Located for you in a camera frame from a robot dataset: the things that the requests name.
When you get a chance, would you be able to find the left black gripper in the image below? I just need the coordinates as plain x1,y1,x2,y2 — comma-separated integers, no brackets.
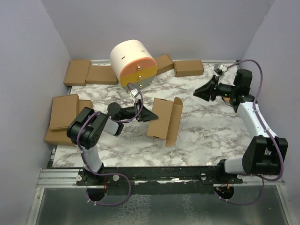
118,99,158,122

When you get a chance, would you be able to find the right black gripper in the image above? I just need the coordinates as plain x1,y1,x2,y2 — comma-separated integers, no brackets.
193,75,236,102

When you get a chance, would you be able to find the cardboard box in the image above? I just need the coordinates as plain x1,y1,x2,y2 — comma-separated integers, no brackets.
49,94,79,131
63,60,91,86
174,60,204,77
147,97,183,147
155,54,174,75
86,65,118,85
44,100,94,147

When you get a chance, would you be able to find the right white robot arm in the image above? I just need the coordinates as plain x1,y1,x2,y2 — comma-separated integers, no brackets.
193,69,288,183

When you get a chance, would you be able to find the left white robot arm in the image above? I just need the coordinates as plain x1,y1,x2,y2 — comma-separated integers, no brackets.
67,100,158,185

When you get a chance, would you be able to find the orange paperback book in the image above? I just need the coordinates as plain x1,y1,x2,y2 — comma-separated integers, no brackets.
222,97,232,105

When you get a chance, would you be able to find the round pastel drawer cabinet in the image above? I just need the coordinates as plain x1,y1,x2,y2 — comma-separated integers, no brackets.
110,40,158,90

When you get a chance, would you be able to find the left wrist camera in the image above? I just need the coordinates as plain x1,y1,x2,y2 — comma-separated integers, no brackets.
130,89,139,99

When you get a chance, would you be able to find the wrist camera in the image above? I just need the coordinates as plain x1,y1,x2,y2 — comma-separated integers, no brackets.
130,89,139,99
213,63,228,76

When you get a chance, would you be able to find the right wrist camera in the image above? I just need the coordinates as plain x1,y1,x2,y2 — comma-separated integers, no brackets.
213,63,228,76

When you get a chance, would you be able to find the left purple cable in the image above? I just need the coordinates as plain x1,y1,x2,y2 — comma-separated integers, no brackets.
77,82,144,207

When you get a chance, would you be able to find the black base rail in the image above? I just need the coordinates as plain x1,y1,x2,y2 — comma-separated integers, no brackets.
76,166,242,195

